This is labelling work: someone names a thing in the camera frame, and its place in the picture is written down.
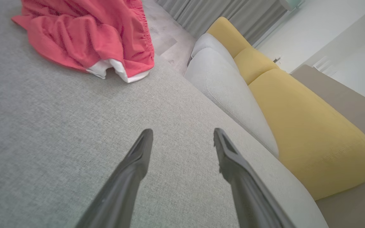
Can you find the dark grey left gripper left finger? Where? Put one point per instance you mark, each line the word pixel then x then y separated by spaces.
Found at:
pixel 128 177

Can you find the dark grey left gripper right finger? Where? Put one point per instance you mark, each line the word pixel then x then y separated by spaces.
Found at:
pixel 246 190

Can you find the red shorts with white trim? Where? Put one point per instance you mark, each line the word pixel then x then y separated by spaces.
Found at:
pixel 74 31

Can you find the yellow sofa back cushion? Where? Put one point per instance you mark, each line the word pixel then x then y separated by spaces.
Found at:
pixel 252 63
pixel 312 133
pixel 227 34

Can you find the short grey sofa seat cushion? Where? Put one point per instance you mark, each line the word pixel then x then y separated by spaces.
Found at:
pixel 211 42

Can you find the grey pleated curtain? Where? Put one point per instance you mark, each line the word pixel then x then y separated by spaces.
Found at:
pixel 217 12

